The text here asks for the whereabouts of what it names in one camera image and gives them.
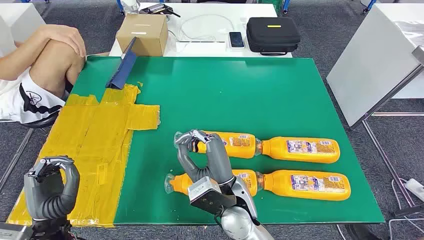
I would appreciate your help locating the person's hand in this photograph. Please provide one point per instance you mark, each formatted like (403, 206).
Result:
(66, 36)

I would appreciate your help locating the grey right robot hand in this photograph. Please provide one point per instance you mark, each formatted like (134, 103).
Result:
(218, 159)

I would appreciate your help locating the white desk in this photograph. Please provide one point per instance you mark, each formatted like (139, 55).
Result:
(205, 30)

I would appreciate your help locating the green plastic crate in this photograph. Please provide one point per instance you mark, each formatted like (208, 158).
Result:
(270, 4)

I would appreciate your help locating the white side table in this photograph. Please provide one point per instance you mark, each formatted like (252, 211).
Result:
(374, 66)

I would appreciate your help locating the person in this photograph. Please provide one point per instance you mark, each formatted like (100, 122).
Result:
(49, 66)

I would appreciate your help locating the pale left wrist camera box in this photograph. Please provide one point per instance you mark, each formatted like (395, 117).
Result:
(13, 232)

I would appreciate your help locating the white cabinet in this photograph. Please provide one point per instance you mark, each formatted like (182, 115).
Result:
(20, 16)

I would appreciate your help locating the black base foot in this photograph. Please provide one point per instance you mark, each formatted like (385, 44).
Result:
(361, 233)

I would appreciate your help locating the black handheld device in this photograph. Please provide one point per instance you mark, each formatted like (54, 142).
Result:
(157, 9)

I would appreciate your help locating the green table mat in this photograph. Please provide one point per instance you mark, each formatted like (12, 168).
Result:
(232, 99)

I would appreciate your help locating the white power strip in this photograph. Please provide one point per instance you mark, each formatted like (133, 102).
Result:
(415, 189)

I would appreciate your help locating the brown cardboard box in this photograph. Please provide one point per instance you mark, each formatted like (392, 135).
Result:
(142, 33)

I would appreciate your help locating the black smartphone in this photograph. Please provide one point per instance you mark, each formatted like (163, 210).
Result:
(236, 39)

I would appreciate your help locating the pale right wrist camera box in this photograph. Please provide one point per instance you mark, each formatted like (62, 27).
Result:
(203, 190)

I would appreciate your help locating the blue metal frame leg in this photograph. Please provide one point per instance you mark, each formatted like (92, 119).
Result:
(369, 6)
(120, 7)
(286, 6)

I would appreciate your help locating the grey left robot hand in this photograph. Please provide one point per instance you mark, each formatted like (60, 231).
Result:
(69, 185)

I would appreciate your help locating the orange detergent bottle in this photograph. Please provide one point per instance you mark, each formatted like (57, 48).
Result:
(298, 150)
(304, 185)
(180, 184)
(238, 145)

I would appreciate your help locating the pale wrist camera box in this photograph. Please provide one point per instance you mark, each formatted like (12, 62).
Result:
(203, 190)
(13, 232)

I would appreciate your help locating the black zip carrying case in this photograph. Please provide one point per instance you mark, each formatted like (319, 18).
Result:
(271, 34)

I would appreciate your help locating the dark blue folded case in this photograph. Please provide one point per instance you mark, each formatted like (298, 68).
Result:
(123, 68)

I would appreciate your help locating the yellow taped sheet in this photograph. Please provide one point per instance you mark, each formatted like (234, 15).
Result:
(82, 132)

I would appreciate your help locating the clear plastic bottle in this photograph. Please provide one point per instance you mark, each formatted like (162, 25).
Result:
(130, 6)

